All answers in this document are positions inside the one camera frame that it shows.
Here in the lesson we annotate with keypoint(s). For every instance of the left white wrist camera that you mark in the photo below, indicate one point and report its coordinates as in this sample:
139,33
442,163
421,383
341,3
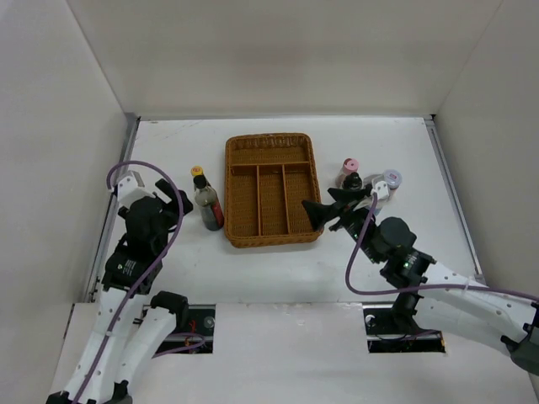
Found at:
130,189

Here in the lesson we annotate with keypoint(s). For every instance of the pink lid spice jar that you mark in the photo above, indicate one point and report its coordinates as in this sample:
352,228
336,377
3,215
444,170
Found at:
349,166

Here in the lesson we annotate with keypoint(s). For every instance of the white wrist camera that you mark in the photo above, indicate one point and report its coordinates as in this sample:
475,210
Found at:
380,190
130,189

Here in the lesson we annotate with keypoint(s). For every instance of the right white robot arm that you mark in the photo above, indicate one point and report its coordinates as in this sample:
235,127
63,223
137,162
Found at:
431,296

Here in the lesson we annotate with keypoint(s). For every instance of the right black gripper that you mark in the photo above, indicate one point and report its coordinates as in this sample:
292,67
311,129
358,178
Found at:
322,214

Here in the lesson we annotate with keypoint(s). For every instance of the dark soy sauce bottle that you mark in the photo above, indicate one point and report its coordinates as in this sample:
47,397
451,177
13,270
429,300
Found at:
207,200

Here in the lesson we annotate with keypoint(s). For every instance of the black grinder pepper bottle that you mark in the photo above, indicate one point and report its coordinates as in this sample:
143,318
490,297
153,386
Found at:
353,181

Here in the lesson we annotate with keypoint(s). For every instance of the yellow cap red sauce bottle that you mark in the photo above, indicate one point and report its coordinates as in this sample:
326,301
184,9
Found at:
197,171

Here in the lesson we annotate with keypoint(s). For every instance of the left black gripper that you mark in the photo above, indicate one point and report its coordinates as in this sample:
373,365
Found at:
167,190

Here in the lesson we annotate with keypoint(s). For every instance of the orange wicker divided basket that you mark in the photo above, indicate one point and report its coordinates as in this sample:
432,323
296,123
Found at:
267,176

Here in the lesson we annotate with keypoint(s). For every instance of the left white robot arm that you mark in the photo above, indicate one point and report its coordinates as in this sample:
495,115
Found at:
130,324

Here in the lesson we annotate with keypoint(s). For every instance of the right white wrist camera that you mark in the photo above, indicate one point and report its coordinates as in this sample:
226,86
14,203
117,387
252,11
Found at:
380,190

